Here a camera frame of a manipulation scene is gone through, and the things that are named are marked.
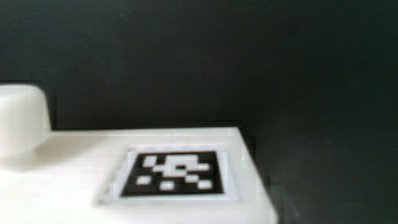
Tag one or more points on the white front drawer tray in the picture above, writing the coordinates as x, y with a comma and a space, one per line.
157, 176

